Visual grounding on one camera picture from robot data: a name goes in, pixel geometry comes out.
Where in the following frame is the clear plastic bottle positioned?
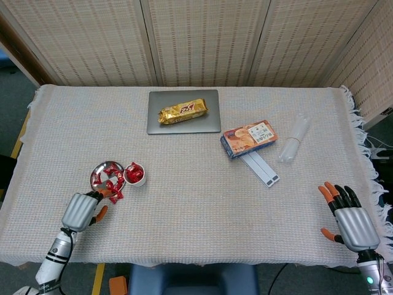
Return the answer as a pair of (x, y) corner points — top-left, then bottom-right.
(278, 112), (310, 163)

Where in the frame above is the blue chair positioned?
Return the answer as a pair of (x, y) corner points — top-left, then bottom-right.
(127, 263), (260, 295)

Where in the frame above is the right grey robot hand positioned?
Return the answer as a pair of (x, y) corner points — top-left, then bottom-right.
(318, 181), (380, 253)

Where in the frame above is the brown wooden post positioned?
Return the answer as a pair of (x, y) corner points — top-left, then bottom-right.
(0, 14), (58, 87)

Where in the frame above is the black floor cable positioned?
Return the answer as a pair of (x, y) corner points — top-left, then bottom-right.
(268, 263), (289, 295)

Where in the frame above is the gold biscuit packet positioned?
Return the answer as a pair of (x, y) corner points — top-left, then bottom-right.
(157, 98), (209, 126)

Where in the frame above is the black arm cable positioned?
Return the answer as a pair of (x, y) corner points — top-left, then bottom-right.
(58, 229), (77, 295)

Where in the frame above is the white power cable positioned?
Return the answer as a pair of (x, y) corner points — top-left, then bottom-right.
(365, 135), (388, 154)

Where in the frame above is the white paper cup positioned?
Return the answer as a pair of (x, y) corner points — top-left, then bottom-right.
(122, 162), (147, 187)

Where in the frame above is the orange block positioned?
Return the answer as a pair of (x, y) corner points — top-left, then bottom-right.
(109, 275), (128, 295)

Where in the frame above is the shiny metal bowl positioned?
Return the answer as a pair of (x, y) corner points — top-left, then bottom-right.
(90, 161), (125, 193)

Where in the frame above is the beige woven tablecloth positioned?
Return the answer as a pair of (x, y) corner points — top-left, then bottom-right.
(0, 84), (393, 268)

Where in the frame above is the grey metal tray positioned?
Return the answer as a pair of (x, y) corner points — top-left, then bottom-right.
(146, 89), (222, 135)

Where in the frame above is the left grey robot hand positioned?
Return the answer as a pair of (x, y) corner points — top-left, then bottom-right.
(61, 189), (109, 233)

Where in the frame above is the white folded laptop stand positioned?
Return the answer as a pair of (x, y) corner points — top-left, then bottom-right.
(242, 150), (281, 187)

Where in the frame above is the woven folding screen panel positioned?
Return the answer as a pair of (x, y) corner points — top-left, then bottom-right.
(322, 0), (393, 130)
(248, 0), (380, 88)
(141, 0), (273, 88)
(0, 0), (154, 87)

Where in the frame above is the orange blue cracker box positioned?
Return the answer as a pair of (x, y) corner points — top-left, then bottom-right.
(220, 119), (279, 160)

